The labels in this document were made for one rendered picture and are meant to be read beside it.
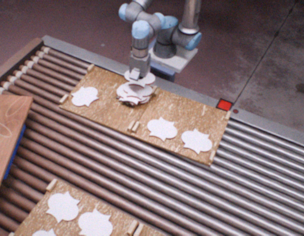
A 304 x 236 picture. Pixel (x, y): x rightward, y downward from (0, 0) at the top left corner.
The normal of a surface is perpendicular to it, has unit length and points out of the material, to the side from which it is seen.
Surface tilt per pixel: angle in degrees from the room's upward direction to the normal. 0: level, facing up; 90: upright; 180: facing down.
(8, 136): 0
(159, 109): 0
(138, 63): 90
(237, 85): 0
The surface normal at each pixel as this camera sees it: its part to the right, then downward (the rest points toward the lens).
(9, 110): 0.04, -0.64
